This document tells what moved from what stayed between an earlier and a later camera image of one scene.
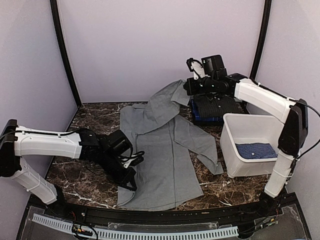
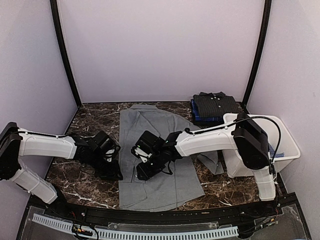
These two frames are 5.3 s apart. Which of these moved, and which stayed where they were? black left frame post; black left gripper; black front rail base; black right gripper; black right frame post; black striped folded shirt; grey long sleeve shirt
Moved: grey long sleeve shirt; black left gripper; black right gripper
Stayed: black striped folded shirt; black front rail base; black left frame post; black right frame post
